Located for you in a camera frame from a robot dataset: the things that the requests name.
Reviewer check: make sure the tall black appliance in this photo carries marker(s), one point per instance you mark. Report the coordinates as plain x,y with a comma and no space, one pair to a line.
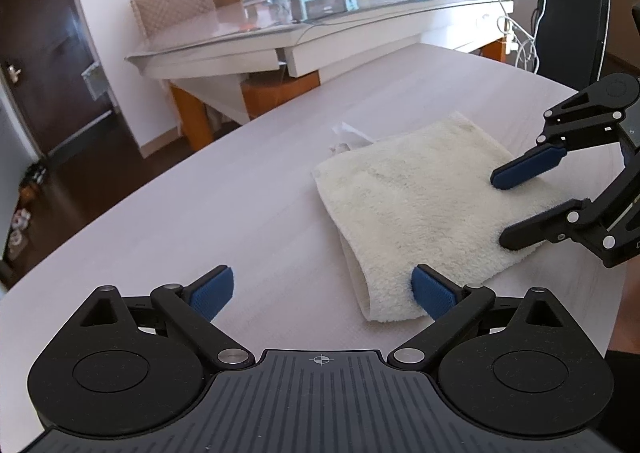
570,23

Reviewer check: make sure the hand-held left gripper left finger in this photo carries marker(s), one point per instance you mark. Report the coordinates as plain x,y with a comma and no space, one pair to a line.
212,293

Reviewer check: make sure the beige woven chair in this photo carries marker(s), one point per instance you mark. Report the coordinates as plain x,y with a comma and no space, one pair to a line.
170,3

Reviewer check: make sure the row of shoes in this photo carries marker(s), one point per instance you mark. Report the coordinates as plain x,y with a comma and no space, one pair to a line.
20,220

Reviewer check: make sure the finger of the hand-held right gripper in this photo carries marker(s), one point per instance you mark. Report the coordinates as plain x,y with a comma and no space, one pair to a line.
540,228
530,165

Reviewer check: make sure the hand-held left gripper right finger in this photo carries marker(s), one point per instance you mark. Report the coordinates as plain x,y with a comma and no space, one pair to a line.
434,292

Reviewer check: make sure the dark wooden door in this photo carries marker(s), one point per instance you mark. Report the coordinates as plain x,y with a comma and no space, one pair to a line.
45,43

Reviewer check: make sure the white glass-topped dining table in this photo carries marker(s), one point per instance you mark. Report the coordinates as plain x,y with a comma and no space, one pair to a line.
350,50

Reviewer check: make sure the cream towel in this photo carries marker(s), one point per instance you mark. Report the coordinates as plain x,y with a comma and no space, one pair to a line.
415,203

